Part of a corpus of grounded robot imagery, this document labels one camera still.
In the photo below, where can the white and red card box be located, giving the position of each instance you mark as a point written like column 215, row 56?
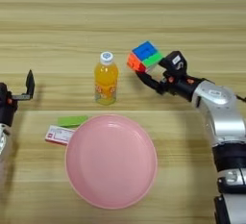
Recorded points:
column 58, row 135

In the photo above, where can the green rectangular block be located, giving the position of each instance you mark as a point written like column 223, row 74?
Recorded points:
column 72, row 121

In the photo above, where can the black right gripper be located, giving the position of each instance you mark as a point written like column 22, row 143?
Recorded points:
column 182, row 87

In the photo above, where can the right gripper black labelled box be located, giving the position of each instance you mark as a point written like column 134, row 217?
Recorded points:
column 175, row 62

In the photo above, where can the multicolour puzzle cube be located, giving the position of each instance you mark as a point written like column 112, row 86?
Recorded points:
column 144, row 56

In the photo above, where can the orange juice bottle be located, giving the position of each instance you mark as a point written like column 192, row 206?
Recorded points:
column 106, row 80

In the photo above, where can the pink round plate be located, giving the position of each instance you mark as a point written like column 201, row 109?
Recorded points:
column 110, row 162

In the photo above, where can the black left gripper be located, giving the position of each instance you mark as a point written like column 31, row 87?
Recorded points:
column 6, row 104

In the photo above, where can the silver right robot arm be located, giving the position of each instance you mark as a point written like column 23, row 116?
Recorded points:
column 224, row 119

